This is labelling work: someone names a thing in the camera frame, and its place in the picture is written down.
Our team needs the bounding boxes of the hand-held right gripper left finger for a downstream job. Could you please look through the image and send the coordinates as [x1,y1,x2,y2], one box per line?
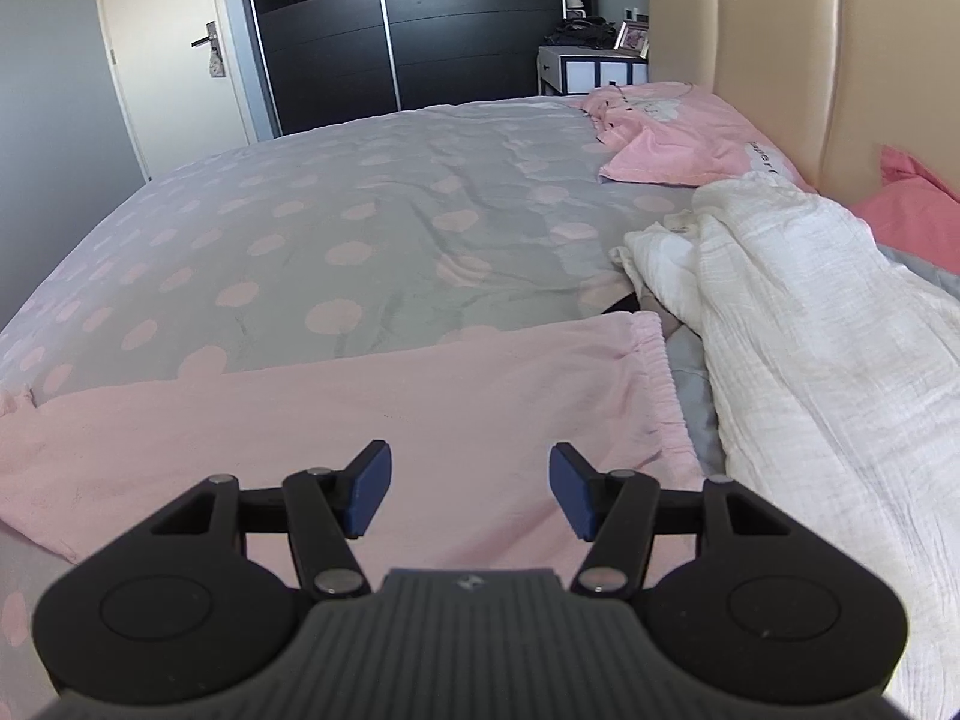
[150,439,394,602]

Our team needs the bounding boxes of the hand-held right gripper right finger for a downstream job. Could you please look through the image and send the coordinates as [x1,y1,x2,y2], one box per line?
[547,441,797,602]

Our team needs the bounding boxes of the pink pants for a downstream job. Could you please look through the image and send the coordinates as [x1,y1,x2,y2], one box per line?
[0,311,710,593]

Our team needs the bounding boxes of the polka dot bed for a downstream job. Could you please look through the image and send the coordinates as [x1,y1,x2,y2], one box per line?
[0,94,826,691]

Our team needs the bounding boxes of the white textured blanket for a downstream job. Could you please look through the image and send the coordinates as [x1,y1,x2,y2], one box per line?
[607,172,960,720]

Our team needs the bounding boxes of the light pink pillow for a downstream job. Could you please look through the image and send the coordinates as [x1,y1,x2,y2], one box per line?
[566,81,817,192]

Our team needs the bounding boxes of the white nightstand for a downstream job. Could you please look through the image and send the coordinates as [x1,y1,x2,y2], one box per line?
[536,45,650,97]

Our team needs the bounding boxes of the coral pink pillow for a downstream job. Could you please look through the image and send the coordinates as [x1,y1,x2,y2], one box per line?
[851,146,960,276]

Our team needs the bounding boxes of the black sliding wardrobe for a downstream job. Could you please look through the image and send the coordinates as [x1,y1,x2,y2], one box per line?
[236,0,601,137]

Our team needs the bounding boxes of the black bag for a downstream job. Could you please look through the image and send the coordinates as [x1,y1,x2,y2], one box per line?
[544,15,620,50]

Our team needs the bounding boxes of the beige padded headboard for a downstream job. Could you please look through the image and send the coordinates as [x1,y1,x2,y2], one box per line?
[646,0,960,203]

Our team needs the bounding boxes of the photo frame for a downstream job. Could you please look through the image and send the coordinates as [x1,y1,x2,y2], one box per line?
[613,21,651,58]

